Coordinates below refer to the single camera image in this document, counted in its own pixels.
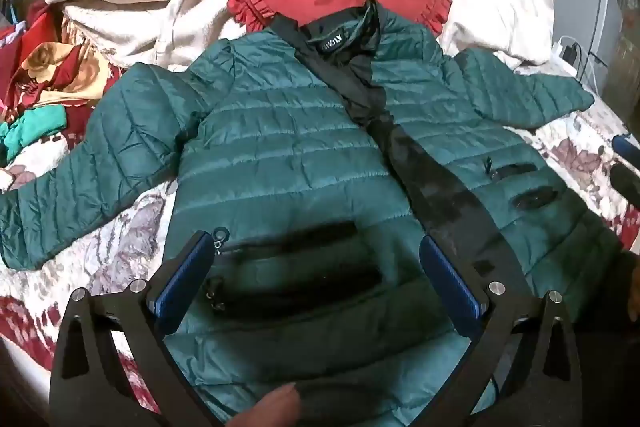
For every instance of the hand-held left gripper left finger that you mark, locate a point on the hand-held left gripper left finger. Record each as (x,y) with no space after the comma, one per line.
(172,292)

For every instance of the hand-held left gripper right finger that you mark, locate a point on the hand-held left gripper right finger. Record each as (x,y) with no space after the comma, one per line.
(452,282)

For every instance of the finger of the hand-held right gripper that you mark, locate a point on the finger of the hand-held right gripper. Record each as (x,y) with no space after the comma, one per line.
(627,146)
(627,184)

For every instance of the teal quilted puffer jacket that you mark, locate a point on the teal quilted puffer jacket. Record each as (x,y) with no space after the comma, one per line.
(280,142)

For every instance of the person's left hand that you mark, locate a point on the person's left hand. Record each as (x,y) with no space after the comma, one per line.
(270,409)

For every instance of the floral red and white bedspread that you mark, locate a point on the floral red and white bedspread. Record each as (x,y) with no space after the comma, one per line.
(100,257)

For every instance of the grey bedside cabinet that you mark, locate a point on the grey bedside cabinet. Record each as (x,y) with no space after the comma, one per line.
(575,7)

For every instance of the green garment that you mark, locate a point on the green garment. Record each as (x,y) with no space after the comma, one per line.
(35,124)

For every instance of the red and gold floral cloth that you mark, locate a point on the red and gold floral cloth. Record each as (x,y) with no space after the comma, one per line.
(55,67)

